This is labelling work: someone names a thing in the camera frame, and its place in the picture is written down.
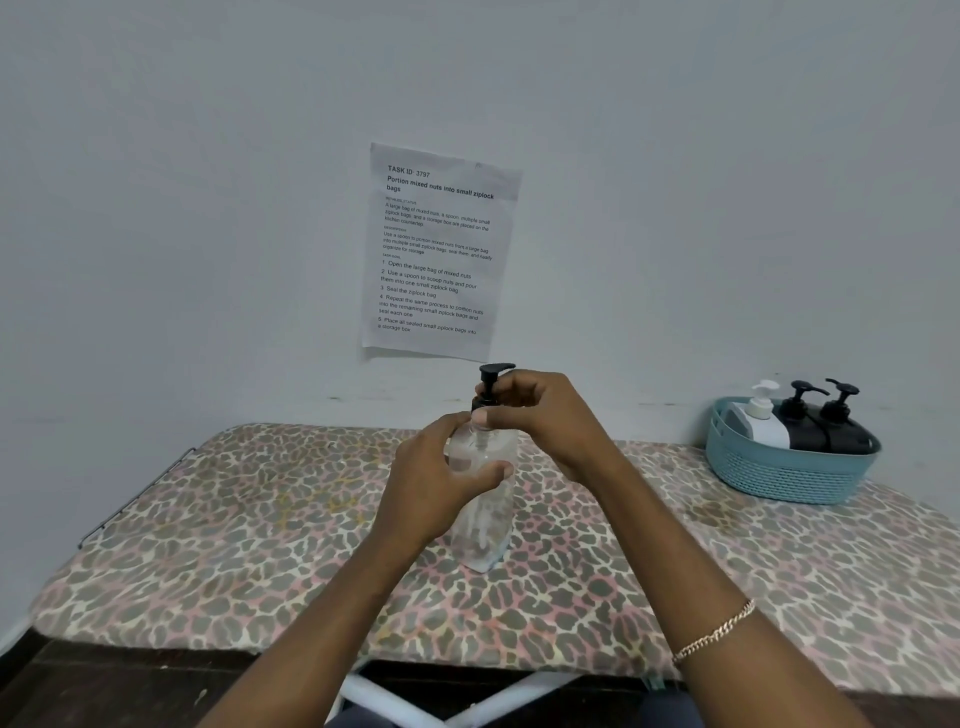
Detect person's left hand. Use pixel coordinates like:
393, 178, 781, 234
374, 411, 516, 558

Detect person's right hand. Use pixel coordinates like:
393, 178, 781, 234
471, 369, 633, 486

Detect clear pump bottle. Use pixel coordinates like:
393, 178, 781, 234
442, 363, 521, 576

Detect person's right forearm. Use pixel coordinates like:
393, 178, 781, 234
568, 454, 876, 728

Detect person's left forearm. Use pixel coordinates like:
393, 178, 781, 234
196, 521, 447, 728

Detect printed paper sheet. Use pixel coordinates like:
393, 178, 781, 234
360, 141, 525, 364

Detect white metal board legs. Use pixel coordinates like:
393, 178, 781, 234
328, 658, 585, 728

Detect leopard print board cover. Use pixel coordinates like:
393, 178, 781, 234
30, 422, 960, 700

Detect white pump bottle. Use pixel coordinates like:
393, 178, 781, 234
723, 379, 792, 450

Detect teal plastic basket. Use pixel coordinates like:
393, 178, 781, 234
705, 396, 883, 506

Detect black pump bottle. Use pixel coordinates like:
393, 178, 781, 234
817, 378, 879, 454
772, 380, 831, 452

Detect gold chain bracelet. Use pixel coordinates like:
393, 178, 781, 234
669, 598, 758, 669

